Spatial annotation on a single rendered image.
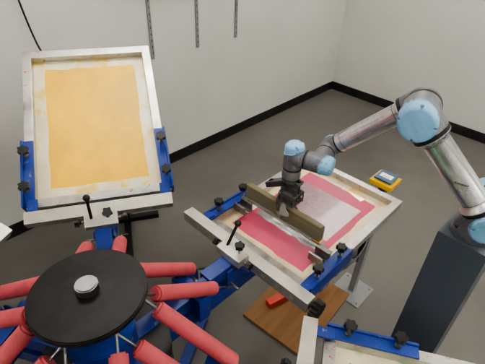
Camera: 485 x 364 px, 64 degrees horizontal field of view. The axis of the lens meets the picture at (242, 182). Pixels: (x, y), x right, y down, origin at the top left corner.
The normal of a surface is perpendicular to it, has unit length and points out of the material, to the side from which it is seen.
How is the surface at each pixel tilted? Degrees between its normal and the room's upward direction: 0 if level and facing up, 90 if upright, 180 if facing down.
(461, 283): 90
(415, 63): 90
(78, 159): 32
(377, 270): 0
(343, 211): 0
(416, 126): 85
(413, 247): 0
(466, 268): 90
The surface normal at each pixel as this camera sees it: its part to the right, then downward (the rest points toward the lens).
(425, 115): -0.54, 0.40
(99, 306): 0.04, -0.80
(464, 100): -0.70, 0.40
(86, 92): 0.17, -0.38
